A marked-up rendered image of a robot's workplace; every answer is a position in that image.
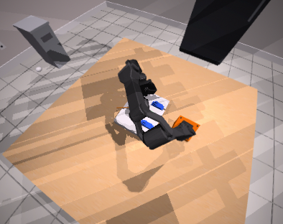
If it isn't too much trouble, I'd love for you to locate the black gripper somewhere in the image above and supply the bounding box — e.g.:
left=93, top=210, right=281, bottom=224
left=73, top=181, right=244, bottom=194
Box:
left=141, top=86, right=149, bottom=108

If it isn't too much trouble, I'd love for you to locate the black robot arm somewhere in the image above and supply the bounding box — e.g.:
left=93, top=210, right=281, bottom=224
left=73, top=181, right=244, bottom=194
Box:
left=118, top=60, right=196, bottom=150

